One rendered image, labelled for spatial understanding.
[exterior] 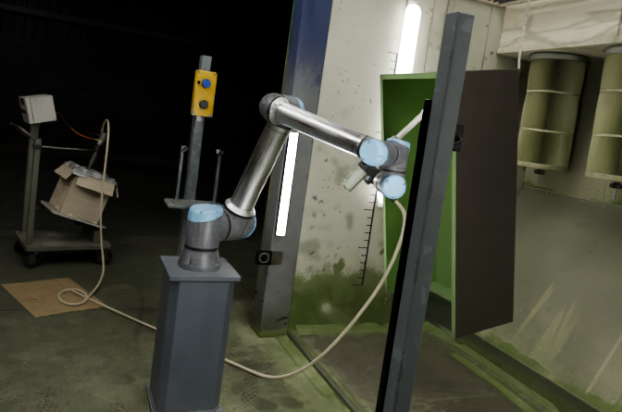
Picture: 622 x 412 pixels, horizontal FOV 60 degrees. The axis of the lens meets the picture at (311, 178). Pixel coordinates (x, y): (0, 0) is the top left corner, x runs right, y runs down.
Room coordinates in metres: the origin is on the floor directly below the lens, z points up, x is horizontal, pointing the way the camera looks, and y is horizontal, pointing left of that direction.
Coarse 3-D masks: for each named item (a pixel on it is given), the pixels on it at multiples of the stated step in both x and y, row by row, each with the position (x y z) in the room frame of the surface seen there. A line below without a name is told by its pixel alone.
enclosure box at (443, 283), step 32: (384, 96) 2.85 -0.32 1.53; (416, 96) 2.93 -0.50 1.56; (480, 96) 2.35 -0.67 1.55; (512, 96) 2.43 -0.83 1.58; (384, 128) 2.86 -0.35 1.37; (416, 128) 2.95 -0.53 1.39; (480, 128) 2.37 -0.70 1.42; (512, 128) 2.44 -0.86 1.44; (480, 160) 2.38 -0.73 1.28; (512, 160) 2.46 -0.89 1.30; (448, 192) 2.93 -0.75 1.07; (480, 192) 2.39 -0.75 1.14; (512, 192) 2.47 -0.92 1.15; (384, 224) 2.89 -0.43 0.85; (448, 224) 2.95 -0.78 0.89; (480, 224) 2.41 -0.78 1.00; (512, 224) 2.49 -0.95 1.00; (384, 256) 2.91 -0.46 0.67; (448, 256) 2.96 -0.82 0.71; (480, 256) 2.42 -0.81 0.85; (512, 256) 2.51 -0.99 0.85; (448, 288) 2.97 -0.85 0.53; (480, 288) 2.44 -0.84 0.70; (512, 288) 2.52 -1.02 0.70; (448, 320) 2.58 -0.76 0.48; (480, 320) 2.45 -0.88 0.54; (512, 320) 2.54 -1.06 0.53
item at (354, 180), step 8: (416, 120) 2.33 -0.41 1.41; (408, 128) 2.32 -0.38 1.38; (392, 136) 2.33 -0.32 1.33; (400, 136) 2.32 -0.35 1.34; (360, 168) 2.31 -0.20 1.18; (352, 176) 2.30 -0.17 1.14; (360, 176) 2.30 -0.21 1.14; (344, 184) 2.30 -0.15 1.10; (352, 184) 2.30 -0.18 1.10; (392, 200) 2.33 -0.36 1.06
